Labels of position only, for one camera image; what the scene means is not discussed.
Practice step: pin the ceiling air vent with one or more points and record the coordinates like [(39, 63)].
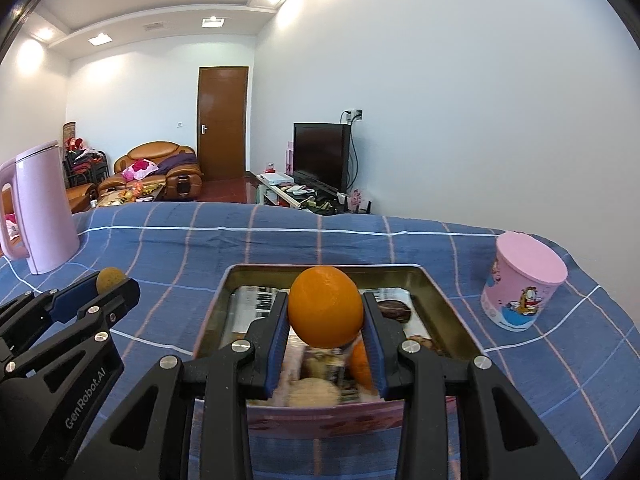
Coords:
[(154, 25)]

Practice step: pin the printed paper sheet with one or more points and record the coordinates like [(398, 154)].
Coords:
[(250, 305)]

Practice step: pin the small tan longan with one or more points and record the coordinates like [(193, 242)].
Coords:
[(110, 279)]

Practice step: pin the brown leather sofa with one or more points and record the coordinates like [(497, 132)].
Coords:
[(155, 150), (82, 197)]

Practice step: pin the white wall socket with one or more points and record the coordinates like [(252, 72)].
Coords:
[(354, 115)]

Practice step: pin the small orange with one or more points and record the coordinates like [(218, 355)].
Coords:
[(325, 310)]

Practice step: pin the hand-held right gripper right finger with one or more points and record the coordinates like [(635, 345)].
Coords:
[(372, 350)]

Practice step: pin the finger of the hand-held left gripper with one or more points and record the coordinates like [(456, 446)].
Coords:
[(75, 300), (120, 300)]

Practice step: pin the pink tin box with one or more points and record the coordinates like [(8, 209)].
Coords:
[(325, 422)]

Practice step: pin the brown wall hanging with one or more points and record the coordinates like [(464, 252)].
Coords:
[(69, 131)]

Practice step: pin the large orange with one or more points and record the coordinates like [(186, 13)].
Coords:
[(361, 365)]

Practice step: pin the white television stand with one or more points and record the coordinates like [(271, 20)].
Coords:
[(280, 191)]

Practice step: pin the blue plaid tablecloth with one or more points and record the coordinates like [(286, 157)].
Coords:
[(300, 240)]

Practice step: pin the pink floral cushion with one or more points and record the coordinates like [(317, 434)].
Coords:
[(140, 169)]

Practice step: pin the square ceiling light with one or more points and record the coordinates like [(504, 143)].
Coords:
[(99, 39), (212, 21)]

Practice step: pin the black television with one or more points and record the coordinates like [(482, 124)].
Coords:
[(320, 155)]

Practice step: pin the wrinkled brown passion fruit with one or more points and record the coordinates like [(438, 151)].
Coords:
[(395, 310)]

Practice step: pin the cluttered coffee table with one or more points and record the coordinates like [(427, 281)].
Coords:
[(130, 195)]

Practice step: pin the purple blanket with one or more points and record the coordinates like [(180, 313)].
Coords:
[(177, 162)]

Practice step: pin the stacked dark chairs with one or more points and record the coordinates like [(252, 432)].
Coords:
[(85, 165)]

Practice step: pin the pink cartoon cup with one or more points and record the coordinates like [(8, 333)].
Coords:
[(520, 280)]

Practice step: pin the brown wooden door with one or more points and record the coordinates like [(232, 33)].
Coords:
[(222, 125)]

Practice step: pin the fuzzy beige kiwi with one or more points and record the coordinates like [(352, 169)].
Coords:
[(312, 394)]

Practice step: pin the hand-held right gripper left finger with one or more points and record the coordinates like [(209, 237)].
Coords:
[(277, 350)]

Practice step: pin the pink electric kettle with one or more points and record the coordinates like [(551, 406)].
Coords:
[(45, 210)]

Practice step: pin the tall pink box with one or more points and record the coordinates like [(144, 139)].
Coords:
[(290, 157)]

